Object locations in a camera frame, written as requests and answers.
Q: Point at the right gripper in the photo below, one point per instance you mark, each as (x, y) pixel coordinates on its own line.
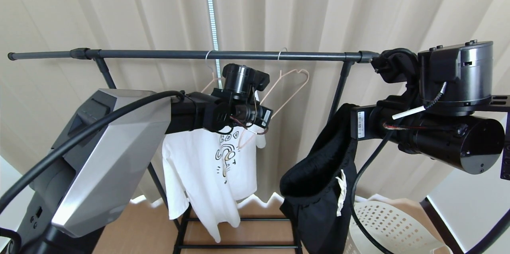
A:
(374, 122)

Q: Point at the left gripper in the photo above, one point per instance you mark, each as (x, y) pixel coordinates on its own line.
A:
(259, 116)

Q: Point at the pink clothes hanger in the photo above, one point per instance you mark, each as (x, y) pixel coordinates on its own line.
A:
(209, 61)
(291, 94)

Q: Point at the black garment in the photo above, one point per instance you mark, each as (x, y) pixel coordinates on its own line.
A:
(318, 174)

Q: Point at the white printed t-shirt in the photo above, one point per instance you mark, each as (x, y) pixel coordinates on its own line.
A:
(199, 166)

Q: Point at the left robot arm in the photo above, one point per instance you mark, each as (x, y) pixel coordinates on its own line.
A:
(111, 146)

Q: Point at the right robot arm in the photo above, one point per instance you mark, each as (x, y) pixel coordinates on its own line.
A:
(458, 75)

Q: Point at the white laundry basket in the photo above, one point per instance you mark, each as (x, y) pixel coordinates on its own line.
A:
(394, 226)

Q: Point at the black clothes rack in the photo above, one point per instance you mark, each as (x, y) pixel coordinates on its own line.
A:
(159, 54)

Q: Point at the beige curtain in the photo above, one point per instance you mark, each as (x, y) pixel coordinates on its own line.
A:
(99, 7)

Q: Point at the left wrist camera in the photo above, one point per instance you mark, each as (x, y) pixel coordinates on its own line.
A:
(265, 81)

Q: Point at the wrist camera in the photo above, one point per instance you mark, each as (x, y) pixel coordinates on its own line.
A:
(265, 81)
(394, 65)

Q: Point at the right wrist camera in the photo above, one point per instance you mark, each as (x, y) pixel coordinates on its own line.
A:
(394, 65)

